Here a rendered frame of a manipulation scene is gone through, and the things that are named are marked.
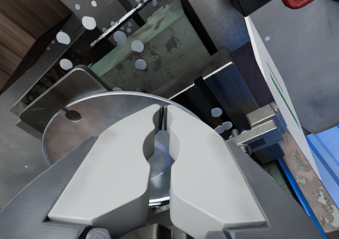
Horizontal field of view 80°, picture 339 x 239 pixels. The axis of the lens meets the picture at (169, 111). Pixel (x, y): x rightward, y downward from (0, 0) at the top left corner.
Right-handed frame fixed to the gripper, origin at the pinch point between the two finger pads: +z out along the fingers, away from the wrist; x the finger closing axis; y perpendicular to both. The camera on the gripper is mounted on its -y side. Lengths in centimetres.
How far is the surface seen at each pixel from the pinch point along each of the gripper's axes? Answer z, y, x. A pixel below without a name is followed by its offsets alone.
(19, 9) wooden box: 64, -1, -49
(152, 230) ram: 4.0, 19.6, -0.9
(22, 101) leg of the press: 31.5, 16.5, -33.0
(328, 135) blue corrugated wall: 101, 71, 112
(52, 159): 15.6, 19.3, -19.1
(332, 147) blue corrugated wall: 93, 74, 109
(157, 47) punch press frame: 27.0, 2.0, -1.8
